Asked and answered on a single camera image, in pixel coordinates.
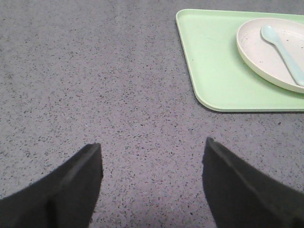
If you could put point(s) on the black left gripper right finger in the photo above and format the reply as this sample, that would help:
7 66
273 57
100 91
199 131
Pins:
240 196

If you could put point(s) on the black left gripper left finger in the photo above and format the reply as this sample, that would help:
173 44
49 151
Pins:
65 198

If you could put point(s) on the cream speckled round plate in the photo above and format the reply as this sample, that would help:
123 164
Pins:
264 58

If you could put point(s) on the light green plastic tray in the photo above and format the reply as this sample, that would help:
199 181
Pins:
221 79

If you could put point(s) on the light blue plastic spoon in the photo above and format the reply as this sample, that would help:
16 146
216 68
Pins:
271 36

